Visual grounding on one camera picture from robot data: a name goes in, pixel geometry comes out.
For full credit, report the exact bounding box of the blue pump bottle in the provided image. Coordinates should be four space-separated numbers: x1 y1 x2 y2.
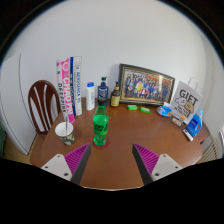
97 76 110 101

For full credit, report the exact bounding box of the white paper gift bag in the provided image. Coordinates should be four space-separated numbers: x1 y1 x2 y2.
169 77 204 125

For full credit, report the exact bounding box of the pink and white tube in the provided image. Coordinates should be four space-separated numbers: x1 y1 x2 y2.
55 57 76 125

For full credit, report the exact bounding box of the white radiator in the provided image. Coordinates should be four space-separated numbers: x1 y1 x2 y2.
199 136 224 165

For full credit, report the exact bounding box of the white patterned paper cup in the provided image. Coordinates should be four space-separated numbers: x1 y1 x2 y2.
54 121 76 147

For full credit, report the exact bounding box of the flat round red coaster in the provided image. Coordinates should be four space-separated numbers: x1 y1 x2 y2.
92 136 111 151

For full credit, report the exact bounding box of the blue detergent bottle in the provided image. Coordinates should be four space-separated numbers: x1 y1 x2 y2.
185 108 205 138

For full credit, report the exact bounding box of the white and blue tube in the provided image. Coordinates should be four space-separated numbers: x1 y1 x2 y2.
69 55 84 117

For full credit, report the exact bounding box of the small brown box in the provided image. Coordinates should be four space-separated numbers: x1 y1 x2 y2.
170 115 185 128

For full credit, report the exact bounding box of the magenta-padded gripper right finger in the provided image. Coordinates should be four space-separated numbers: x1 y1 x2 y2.
131 143 184 186

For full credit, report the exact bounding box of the amber pump bottle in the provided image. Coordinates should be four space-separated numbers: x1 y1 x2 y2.
110 81 122 109

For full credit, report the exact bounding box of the framed group photo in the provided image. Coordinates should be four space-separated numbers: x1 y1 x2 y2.
118 63 177 107

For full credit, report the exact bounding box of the metal spoon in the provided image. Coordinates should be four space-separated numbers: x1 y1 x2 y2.
64 111 70 135

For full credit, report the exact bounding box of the white door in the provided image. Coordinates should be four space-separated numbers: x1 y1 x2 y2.
0 53 34 156

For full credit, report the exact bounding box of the white pen-shaped stick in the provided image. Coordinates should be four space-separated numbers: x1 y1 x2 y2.
182 128 195 142

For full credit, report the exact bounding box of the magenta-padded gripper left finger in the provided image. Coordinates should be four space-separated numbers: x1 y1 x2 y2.
40 143 92 185

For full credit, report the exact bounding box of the blue tissue pack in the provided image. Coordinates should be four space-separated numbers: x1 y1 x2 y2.
156 102 174 118

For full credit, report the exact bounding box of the green plastic drink bottle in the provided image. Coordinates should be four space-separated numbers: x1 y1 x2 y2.
92 97 111 148

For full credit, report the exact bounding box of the dark wooden chair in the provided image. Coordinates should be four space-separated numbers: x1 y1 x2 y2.
27 79 63 136

